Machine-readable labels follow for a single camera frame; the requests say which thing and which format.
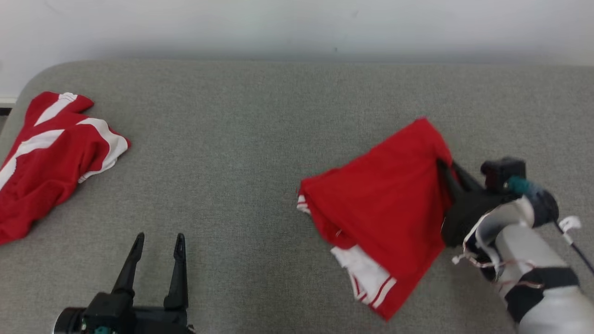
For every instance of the red basketball shorts white stripes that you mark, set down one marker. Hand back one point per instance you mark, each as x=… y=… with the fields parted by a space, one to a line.
x=46 y=176

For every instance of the white wall baseboard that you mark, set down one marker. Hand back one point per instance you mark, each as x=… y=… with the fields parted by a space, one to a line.
x=7 y=100

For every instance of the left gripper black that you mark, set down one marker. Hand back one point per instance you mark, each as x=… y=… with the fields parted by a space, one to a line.
x=134 y=320

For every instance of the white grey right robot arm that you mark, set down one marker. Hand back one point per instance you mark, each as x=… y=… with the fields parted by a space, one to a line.
x=533 y=260

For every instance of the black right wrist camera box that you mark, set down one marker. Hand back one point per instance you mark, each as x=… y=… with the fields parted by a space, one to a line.
x=501 y=171

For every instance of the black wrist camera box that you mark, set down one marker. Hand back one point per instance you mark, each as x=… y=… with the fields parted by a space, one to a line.
x=69 y=322
x=501 y=171

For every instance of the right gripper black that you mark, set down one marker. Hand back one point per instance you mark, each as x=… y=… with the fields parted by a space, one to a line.
x=464 y=218

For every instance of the red basketball jersey white sleeves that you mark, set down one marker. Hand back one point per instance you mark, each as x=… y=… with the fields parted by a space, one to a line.
x=385 y=199

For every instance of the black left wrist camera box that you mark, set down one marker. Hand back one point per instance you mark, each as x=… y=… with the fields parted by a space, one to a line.
x=69 y=322

